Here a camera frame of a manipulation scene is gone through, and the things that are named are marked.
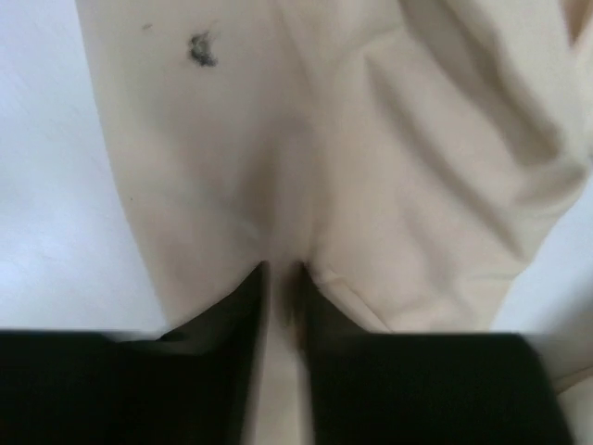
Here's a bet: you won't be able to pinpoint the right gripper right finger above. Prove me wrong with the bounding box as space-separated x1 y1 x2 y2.
290 264 574 444

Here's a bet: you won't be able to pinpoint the beige trousers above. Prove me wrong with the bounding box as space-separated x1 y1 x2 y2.
77 1 592 444

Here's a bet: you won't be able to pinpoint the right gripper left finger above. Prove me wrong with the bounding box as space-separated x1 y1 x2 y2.
1 263 268 444

